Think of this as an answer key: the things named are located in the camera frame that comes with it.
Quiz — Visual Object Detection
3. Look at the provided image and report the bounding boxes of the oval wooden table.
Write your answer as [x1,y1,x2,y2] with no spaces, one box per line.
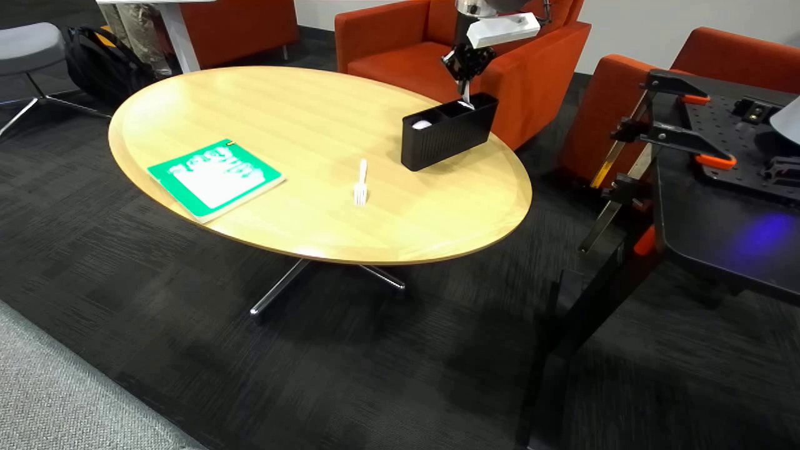
[108,66,532,285]

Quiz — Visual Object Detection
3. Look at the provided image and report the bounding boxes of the white round object in holder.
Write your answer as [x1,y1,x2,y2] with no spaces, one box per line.
[412,120,433,131]

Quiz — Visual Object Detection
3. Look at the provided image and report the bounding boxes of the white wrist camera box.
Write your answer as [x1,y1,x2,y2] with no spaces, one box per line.
[468,12,539,51]

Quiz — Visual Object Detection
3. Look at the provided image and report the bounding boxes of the orange armchair centre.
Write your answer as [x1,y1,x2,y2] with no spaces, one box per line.
[335,0,590,151]

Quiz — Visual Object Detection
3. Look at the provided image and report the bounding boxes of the black slotted cutlery holder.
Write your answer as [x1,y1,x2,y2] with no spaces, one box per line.
[400,92,498,171]

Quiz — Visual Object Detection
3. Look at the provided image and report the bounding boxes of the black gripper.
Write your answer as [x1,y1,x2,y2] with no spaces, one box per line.
[442,16,495,103]

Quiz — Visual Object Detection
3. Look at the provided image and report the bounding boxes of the grey chair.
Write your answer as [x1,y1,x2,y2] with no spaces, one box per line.
[0,23,110,136]

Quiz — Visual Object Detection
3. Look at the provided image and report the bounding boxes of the orange armchair right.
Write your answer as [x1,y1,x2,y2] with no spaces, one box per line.
[558,28,800,182]

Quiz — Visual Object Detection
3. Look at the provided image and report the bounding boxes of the green and white booklet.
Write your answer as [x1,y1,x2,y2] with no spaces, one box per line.
[147,141,285,220]

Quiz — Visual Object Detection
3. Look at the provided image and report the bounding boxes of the orange black clamp lower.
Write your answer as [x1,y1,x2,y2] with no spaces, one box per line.
[577,117,739,256]

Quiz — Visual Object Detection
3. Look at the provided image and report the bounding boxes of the orange armchair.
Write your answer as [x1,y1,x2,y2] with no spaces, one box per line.
[179,0,297,68]
[335,0,590,151]
[558,28,800,182]

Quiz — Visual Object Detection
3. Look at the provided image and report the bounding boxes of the orange black clamp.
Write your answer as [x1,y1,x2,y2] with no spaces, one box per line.
[577,117,739,256]
[592,70,710,188]

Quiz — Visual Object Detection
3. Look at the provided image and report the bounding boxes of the white table leg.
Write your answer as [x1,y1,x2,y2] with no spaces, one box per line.
[94,0,214,72]

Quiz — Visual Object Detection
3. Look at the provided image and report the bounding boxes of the orange black clamp upper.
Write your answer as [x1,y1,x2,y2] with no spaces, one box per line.
[592,70,710,188]

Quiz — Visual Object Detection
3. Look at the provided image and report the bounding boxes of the black backpack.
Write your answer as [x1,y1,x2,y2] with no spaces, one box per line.
[65,28,154,106]

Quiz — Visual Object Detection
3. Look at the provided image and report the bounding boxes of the orange armchair back left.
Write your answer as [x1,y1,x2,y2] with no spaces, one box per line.
[179,0,297,68]

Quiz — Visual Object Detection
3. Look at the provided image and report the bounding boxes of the black robot mounting stand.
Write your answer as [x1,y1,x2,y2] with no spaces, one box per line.
[518,81,800,450]

